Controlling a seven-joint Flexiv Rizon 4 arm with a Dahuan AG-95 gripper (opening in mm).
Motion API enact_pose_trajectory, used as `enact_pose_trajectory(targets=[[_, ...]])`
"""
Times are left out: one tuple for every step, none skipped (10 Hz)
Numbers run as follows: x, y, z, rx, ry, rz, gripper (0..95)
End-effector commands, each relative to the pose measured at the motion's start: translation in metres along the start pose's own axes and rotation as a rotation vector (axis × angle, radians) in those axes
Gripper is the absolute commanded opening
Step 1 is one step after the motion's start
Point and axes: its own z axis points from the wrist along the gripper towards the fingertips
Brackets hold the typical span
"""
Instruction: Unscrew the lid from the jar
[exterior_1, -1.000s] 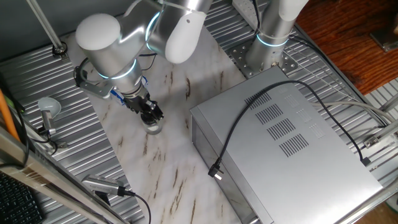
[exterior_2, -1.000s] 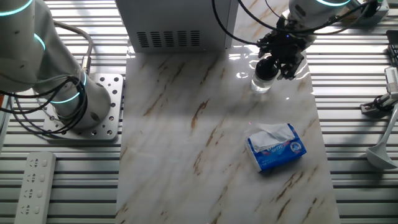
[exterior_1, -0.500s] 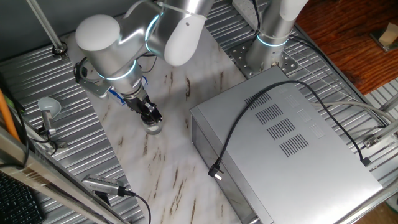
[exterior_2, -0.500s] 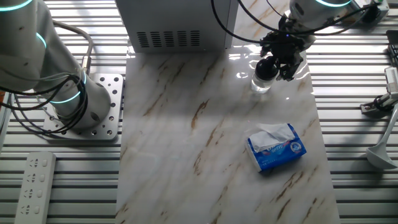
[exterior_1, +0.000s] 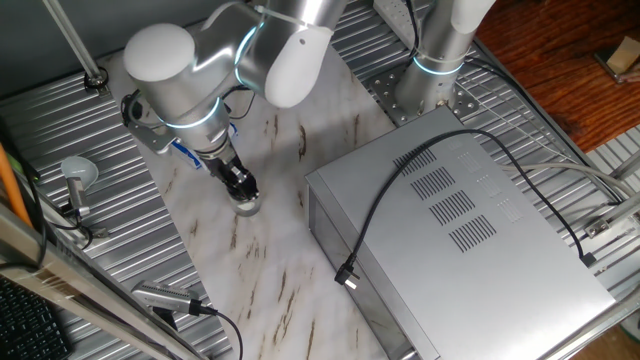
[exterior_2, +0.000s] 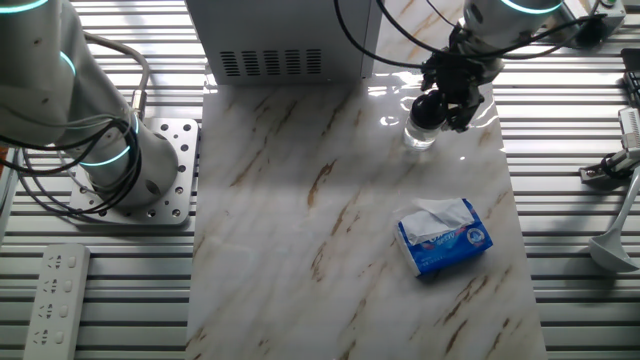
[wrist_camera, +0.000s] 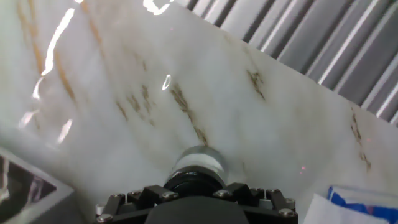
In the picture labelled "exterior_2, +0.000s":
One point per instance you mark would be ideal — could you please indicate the silver depth camera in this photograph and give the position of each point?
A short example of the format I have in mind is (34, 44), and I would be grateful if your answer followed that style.
(631, 127)

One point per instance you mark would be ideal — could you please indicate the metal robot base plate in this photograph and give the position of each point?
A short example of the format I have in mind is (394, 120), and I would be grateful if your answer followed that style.
(185, 150)

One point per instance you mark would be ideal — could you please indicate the small metal angle bracket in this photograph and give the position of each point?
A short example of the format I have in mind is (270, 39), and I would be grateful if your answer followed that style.
(592, 175)

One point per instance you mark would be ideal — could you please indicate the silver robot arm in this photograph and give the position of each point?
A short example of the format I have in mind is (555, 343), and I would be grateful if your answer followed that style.
(40, 75)

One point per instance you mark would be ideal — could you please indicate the grey emergency stop box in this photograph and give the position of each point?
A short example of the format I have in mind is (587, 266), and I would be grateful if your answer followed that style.
(615, 15)

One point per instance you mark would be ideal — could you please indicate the clear glass jar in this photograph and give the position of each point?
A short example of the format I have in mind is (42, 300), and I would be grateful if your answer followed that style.
(419, 140)

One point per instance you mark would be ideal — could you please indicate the blue tissue pack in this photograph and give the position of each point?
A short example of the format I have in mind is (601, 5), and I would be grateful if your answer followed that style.
(450, 250)

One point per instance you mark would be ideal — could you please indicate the black jar lid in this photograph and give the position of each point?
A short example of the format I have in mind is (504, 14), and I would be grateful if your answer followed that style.
(425, 112)

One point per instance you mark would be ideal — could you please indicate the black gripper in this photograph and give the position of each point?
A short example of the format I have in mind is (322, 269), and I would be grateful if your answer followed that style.
(462, 75)

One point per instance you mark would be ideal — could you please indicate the silver metal box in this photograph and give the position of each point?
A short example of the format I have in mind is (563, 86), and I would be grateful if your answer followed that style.
(280, 30)

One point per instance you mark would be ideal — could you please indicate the white marble board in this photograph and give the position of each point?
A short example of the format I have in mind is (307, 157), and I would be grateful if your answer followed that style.
(300, 225)

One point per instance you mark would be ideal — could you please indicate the white power strip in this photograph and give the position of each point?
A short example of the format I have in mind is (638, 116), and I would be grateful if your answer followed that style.
(55, 300)

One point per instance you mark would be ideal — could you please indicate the wrist camera with metal bracket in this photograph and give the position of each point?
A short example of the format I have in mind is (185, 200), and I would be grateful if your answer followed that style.
(590, 32)

